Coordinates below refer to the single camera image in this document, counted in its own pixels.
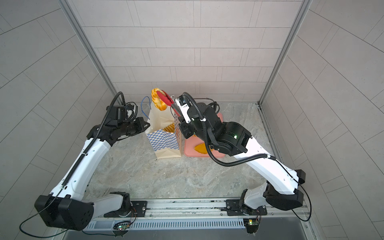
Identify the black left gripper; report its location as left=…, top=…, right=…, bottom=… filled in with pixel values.
left=117, top=117, right=152, bottom=137

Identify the blue checkered paper bag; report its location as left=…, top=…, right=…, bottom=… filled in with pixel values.
left=145, top=102, right=182, bottom=159

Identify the braided pretzel bread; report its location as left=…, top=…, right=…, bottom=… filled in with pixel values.
left=151, top=88, right=168, bottom=111

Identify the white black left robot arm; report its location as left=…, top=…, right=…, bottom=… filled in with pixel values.
left=35, top=117, right=150, bottom=231

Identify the pink plastic tray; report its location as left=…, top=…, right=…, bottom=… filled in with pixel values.
left=184, top=113, right=225, bottom=159

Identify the left circuit board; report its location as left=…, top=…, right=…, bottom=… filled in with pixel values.
left=113, top=221, right=132, bottom=231

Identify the circuit board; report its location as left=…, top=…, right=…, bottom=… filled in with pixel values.
left=113, top=221, right=132, bottom=231
left=243, top=219, right=260, bottom=234

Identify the right circuit board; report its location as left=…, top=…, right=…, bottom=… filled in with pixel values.
left=243, top=219, right=260, bottom=234

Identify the aluminium corner profile left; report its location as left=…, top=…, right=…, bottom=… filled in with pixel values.
left=58, top=0, right=117, bottom=95

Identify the aluminium corner profile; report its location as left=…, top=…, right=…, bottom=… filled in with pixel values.
left=58, top=0, right=117, bottom=95
left=258, top=0, right=313, bottom=105

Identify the aluminium corner profile right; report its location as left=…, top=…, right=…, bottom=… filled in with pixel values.
left=258, top=0, right=313, bottom=105

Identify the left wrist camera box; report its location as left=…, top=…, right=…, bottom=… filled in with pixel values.
left=107, top=106, right=132, bottom=122

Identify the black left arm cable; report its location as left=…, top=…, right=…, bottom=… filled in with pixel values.
left=19, top=91, right=139, bottom=239

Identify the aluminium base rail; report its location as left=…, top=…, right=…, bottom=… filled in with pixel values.
left=83, top=198, right=315, bottom=240

